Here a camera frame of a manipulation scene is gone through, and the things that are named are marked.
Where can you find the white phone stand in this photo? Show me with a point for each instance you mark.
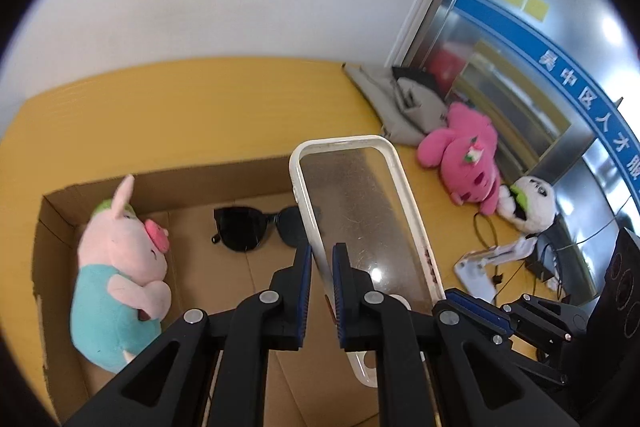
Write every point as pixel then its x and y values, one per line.
pixel 480 267

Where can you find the brown cardboard box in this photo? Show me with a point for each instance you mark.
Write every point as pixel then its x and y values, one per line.
pixel 200 267

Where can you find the red object behind glass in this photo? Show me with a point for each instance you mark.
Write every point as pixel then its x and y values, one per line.
pixel 447 66

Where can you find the black sunglasses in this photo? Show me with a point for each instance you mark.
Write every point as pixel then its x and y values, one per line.
pixel 240 229

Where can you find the small black device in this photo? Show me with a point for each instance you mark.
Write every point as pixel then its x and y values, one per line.
pixel 540 269

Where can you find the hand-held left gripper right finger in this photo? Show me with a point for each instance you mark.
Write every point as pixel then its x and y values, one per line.
pixel 340 292

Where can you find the grey cloth bag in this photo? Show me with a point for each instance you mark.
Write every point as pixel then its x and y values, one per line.
pixel 405 107

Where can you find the blue window banner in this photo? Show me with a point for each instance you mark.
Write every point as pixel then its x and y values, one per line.
pixel 550 62

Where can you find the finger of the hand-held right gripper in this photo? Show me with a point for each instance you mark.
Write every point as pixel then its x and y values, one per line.
pixel 480 313
pixel 550 319

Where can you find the pink and teal plush pig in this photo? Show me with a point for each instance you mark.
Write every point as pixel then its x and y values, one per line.
pixel 115 257

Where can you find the cream clear phone case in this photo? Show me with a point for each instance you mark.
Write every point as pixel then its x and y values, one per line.
pixel 360 207

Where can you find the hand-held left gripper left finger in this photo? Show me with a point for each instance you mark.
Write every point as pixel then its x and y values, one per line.
pixel 302 287

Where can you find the white plush toy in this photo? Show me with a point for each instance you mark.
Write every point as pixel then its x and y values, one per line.
pixel 532 204

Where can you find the pink strawberry plush toy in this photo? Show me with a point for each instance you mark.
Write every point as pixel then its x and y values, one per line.
pixel 465 157

